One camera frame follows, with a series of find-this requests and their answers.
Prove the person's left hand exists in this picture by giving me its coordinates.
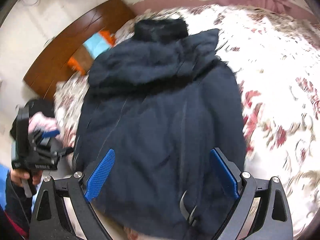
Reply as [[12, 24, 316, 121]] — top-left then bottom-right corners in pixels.
[[10, 169, 43, 187]]

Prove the pink fluffy garment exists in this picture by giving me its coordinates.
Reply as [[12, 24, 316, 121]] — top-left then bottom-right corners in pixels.
[[28, 112, 61, 144]]

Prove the floral patterned bed quilt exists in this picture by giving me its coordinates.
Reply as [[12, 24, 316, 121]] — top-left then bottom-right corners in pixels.
[[53, 3, 320, 238]]

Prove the dark navy padded jacket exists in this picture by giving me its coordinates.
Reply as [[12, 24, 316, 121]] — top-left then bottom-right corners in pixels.
[[74, 19, 246, 239]]

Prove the orange brown blue pillow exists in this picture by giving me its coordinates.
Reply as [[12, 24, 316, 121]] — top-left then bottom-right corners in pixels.
[[67, 29, 116, 75]]

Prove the wooden brown headboard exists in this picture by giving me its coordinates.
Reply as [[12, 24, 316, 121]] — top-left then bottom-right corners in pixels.
[[23, 0, 136, 101]]

